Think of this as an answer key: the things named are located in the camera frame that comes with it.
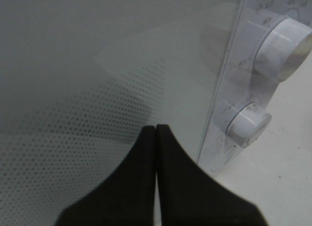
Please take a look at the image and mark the white microwave door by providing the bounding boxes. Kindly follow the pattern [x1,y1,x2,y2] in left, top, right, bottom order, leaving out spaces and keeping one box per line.
[0,0,242,226]

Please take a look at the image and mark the upper white power knob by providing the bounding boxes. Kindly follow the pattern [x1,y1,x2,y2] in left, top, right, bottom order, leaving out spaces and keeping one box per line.
[253,18,312,82]

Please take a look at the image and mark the white timer knob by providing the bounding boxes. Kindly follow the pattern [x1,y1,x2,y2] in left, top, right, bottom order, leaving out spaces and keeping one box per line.
[226,102,272,148]

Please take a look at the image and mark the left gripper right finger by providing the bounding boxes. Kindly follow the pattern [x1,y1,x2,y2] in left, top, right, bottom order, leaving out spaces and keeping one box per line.
[156,125,268,226]

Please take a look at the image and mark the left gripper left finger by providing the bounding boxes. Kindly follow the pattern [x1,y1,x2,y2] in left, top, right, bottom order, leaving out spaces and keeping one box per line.
[56,126,155,226]

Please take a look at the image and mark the white microwave oven body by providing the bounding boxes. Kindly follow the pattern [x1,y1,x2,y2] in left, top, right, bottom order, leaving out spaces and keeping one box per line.
[197,0,312,175]

